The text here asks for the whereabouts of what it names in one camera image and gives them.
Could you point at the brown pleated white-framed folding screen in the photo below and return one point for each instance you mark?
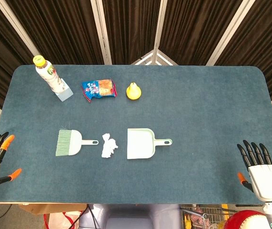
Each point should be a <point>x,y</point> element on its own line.
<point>131,28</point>

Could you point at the light blue block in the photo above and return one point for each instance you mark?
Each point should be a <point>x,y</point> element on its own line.
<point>66,96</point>

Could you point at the red and white ball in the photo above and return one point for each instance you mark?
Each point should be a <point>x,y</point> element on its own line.
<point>244,220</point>

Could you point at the right robot hand, orange thumb tip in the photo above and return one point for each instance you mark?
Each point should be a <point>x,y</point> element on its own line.
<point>265,181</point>

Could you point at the mint green dustpan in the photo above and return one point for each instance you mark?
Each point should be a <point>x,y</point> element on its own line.
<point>139,144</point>

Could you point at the white drink bottle, yellow cap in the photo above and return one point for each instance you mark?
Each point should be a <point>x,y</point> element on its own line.
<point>50,76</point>

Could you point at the blue snack bag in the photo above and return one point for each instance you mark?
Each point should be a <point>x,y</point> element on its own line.
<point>100,90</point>

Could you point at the yellow pear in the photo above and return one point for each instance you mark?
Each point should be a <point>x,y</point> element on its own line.
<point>133,92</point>

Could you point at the mint green hand brush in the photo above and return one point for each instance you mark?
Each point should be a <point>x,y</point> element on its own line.
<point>72,143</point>

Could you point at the red and white bag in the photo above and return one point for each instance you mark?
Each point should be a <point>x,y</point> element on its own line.
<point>59,220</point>

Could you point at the white tissue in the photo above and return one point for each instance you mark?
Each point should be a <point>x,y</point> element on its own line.
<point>108,148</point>

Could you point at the brown cardboard box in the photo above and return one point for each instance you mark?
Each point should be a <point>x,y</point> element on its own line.
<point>54,208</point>

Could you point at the grey robot torso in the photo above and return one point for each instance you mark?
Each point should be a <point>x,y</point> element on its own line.
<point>131,215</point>

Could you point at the blue felt table cover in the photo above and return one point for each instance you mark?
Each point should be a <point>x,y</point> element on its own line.
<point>197,107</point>

